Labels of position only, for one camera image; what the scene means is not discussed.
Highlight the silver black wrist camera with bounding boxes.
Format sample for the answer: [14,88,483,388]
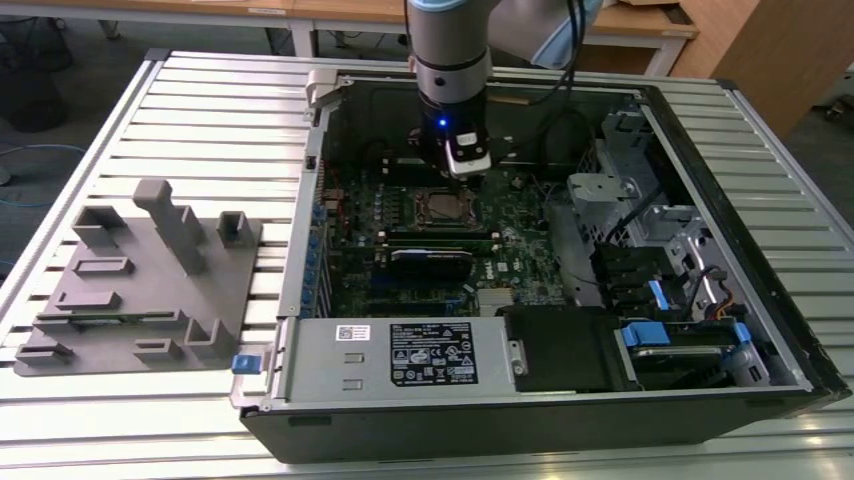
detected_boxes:
[443,130,494,177]

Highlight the wooden cabinet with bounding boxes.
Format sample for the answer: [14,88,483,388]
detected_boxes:
[673,0,854,136]

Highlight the wooden desk white frame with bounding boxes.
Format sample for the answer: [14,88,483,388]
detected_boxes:
[293,0,702,77]
[0,0,315,56]

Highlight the black looped case cable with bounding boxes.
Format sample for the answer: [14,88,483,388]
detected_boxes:
[538,107,596,167]

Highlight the blue floor cable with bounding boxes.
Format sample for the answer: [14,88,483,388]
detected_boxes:
[0,143,89,209]

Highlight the silver power supply unit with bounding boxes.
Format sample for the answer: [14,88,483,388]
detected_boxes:
[270,315,529,401]

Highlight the black graphics card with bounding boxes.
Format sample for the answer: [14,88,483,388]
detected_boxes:
[389,246,477,284]

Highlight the black plastic shroud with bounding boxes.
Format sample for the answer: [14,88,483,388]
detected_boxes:
[503,305,633,394]

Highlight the black office chair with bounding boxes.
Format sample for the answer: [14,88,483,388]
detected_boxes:
[0,14,72,134]

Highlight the black PC case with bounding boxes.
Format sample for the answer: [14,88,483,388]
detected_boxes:
[229,69,854,464]

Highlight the hard disk in blue carrier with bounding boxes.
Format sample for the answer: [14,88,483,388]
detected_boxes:
[617,322,729,359]

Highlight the silver CPU chip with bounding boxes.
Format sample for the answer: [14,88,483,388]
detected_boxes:
[426,192,469,216]

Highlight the grey parts rack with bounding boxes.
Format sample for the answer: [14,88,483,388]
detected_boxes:
[11,178,266,377]

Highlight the silver metal drive cage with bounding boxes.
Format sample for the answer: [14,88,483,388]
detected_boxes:
[565,112,669,236]

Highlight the CPU socket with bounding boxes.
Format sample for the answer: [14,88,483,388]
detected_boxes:
[410,185,483,232]

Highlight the green motherboard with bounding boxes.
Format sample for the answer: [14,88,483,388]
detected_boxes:
[319,154,582,319]

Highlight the orange yellow power wires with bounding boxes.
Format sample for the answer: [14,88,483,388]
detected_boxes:
[706,292,740,321]

